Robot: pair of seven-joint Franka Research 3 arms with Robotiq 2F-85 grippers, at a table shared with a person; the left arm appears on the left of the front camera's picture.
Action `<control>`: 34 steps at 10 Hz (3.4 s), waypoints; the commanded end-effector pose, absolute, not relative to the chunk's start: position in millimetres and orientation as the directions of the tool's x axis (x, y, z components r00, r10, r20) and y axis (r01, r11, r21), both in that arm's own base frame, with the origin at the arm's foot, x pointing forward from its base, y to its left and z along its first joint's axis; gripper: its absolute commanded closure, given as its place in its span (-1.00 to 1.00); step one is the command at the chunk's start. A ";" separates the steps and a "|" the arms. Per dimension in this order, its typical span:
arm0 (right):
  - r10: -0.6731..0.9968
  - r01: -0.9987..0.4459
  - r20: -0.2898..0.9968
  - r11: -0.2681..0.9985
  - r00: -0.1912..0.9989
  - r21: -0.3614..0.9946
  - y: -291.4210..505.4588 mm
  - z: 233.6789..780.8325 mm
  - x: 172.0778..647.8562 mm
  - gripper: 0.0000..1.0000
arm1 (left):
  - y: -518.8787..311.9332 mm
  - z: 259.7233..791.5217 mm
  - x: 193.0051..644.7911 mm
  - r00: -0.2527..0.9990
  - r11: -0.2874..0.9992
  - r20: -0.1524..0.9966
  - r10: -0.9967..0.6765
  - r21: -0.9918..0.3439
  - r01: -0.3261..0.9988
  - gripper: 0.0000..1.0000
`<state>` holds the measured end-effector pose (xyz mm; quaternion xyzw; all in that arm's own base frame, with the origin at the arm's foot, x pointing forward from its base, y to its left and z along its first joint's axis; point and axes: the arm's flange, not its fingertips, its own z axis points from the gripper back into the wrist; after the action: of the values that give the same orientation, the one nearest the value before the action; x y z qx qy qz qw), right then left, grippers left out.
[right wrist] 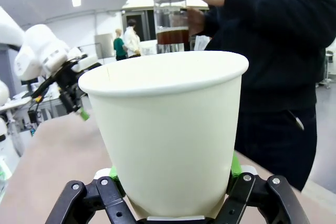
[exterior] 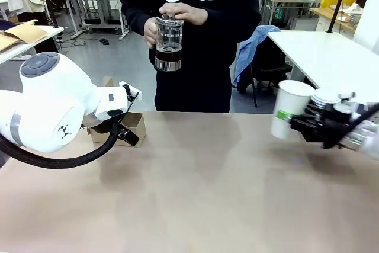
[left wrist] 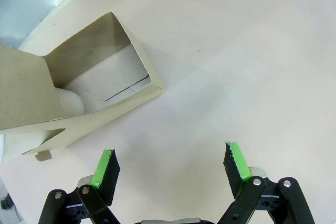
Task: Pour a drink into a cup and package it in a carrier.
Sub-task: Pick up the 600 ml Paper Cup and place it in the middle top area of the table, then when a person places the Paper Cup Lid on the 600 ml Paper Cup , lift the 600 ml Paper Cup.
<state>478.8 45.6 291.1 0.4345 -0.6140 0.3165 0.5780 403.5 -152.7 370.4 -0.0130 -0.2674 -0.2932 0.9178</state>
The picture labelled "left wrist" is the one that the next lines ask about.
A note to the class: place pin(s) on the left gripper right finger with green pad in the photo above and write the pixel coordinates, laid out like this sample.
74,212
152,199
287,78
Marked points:
237,166

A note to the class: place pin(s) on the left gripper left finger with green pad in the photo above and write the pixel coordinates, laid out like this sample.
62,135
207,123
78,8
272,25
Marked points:
109,176

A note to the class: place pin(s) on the brown cardboard cup carrier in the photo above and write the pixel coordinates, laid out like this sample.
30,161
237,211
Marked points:
29,82

